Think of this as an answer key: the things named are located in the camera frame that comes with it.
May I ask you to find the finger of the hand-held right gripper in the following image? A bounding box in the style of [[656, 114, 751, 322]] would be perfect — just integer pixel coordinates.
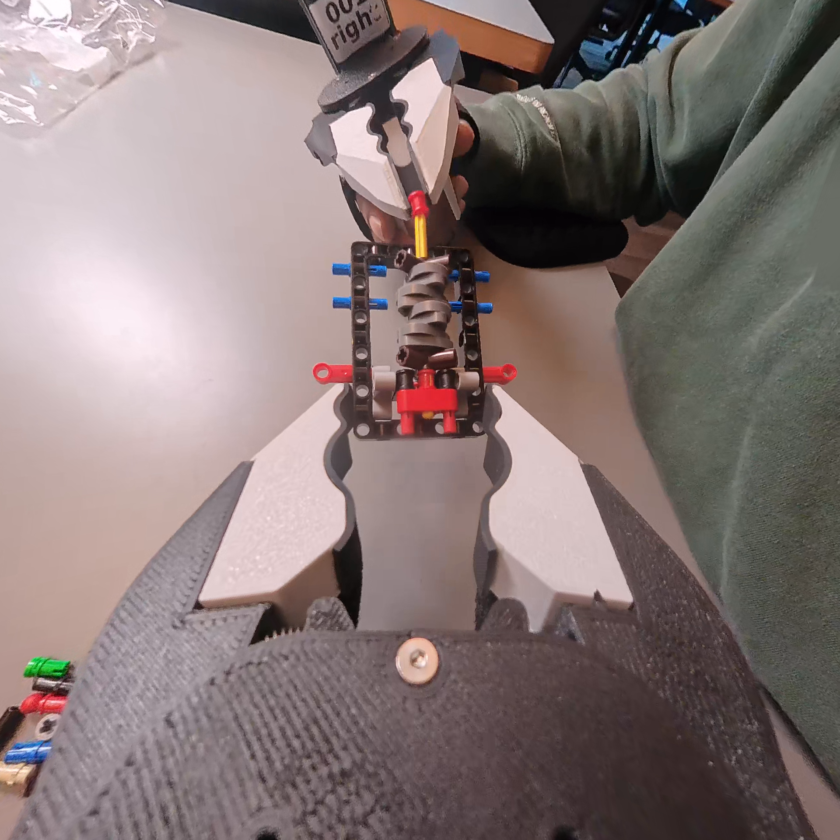
[[394, 31, 465, 201], [305, 105, 412, 217]]

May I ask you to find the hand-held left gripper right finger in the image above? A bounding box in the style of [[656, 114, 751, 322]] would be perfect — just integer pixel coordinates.
[[474, 386, 635, 632]]

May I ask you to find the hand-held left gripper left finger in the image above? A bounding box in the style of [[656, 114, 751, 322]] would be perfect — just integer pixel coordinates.
[[197, 384, 362, 608]]

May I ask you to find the yellow axle with red bush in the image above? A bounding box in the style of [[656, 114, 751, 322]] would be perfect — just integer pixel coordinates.
[[407, 190, 431, 258]]

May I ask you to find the black frame lego assembly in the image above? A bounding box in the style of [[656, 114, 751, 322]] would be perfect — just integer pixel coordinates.
[[312, 241, 519, 442]]

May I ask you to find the person's right forearm green sleeve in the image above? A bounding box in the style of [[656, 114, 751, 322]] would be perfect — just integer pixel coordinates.
[[462, 0, 840, 227]]

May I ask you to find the pile of loose lego pieces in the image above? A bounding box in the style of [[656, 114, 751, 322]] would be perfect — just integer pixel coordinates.
[[0, 656, 77, 799]]

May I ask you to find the person's right hand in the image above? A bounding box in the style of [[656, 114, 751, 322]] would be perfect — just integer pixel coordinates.
[[340, 98, 478, 249]]

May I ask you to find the wood-edged background table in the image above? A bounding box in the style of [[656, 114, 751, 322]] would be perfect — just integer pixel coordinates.
[[387, 0, 560, 74]]

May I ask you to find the person's green sweatshirt torso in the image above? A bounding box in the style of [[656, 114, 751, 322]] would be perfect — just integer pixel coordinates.
[[616, 151, 840, 785]]

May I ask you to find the clear plastic bag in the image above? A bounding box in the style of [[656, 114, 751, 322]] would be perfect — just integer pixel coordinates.
[[0, 0, 165, 140]]

